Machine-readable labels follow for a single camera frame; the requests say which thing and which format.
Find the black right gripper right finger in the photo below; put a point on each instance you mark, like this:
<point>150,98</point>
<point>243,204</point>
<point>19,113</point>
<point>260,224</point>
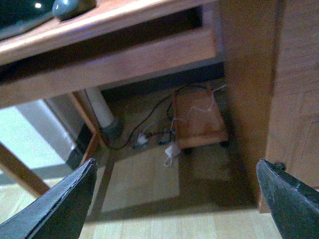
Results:
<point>293,204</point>

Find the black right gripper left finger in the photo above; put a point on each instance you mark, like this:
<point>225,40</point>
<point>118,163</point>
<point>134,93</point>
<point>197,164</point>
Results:
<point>59,213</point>

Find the wooden keyboard tray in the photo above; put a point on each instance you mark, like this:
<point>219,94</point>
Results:
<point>26,84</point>

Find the grey computer mouse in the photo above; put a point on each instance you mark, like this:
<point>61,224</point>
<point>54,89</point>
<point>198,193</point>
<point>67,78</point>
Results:
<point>67,9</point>

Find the white plug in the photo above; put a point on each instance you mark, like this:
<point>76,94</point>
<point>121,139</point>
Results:
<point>142,139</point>

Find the white pipe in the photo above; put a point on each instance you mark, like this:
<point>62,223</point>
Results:
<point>100,107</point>

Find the white power adapter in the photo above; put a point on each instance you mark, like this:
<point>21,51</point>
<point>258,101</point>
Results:
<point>172,151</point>

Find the wooden desk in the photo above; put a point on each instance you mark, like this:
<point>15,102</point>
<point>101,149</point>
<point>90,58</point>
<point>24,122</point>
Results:
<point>271,61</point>

